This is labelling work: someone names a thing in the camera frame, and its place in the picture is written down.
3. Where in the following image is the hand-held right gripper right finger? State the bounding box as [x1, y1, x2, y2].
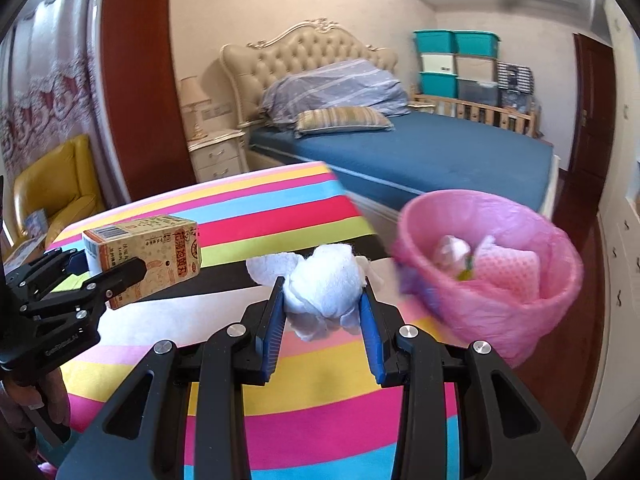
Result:
[359, 290, 586, 480]

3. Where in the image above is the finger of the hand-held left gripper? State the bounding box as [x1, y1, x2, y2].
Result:
[20, 257, 149, 333]
[4, 247, 87, 306]

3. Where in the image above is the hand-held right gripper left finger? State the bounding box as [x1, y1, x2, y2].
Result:
[55, 275, 288, 480]

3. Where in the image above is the beige printed carton box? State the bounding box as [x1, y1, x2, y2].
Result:
[82, 214, 202, 311]

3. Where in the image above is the white paper towel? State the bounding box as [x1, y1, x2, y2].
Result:
[246, 244, 370, 343]

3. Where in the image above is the white thin plastic bag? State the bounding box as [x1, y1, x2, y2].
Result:
[434, 234, 501, 276]

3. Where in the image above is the pink bin with plastic liner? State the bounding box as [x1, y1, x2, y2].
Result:
[390, 190, 585, 368]

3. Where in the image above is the pink foam fruit net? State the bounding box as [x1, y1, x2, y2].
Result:
[475, 246, 542, 297]

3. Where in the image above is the person's left hand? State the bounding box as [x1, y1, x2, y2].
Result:
[0, 367, 68, 436]

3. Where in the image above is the magazine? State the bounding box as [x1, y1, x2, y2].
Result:
[22, 210, 49, 241]

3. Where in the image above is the colourful striped tablecloth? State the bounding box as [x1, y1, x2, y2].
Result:
[37, 160, 481, 480]

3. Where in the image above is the yellow leather armchair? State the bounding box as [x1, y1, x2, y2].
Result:
[12, 134, 106, 241]

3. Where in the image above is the cream nightstand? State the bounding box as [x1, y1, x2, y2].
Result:
[187, 129, 247, 183]

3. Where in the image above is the lace patterned curtain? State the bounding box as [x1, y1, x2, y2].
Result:
[0, 0, 108, 181]

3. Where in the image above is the beige table lamp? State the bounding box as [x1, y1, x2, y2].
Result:
[177, 76, 211, 140]

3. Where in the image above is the reddish brown wooden panel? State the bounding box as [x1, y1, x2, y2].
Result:
[100, 0, 198, 203]

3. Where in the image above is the bed with blue sheet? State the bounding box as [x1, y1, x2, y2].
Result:
[247, 110, 558, 221]

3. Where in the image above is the gold striped pillow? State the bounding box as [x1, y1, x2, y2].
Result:
[295, 106, 395, 138]

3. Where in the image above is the wooden cot railing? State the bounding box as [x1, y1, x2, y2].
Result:
[410, 92, 543, 138]

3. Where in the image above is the grey-blue striped duvet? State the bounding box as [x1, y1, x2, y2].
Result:
[259, 58, 408, 131]

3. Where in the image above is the beige tufted bed headboard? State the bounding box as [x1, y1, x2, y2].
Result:
[220, 19, 400, 128]

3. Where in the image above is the black white checkered bag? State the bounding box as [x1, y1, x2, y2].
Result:
[496, 61, 536, 95]

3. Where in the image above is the stack of plastic storage boxes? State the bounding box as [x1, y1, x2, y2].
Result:
[412, 29, 501, 108]

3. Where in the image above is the dark brown room door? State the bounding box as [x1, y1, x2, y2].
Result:
[567, 32, 616, 181]

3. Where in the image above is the cream built-in wall cabinet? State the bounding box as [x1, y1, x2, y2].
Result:
[597, 0, 640, 461]

